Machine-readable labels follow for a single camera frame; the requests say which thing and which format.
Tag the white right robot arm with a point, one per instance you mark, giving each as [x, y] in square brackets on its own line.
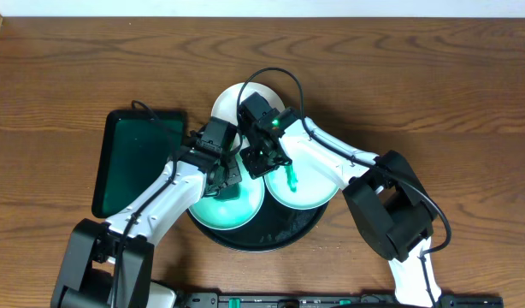
[392, 211]

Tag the mint green plate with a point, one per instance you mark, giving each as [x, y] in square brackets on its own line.
[227, 215]
[299, 186]

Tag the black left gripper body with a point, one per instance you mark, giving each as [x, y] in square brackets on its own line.
[227, 179]

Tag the green sponge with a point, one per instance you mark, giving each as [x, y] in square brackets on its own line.
[229, 193]

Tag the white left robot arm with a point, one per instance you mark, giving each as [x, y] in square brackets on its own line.
[109, 264]

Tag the white plate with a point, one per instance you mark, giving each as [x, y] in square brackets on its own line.
[225, 106]

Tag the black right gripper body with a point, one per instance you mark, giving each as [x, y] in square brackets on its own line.
[268, 162]

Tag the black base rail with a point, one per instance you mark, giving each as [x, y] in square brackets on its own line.
[214, 300]

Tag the round black tray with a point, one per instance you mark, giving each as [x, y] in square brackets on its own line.
[273, 227]

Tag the dark green rectangular tray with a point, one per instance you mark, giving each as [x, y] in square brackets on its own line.
[134, 152]

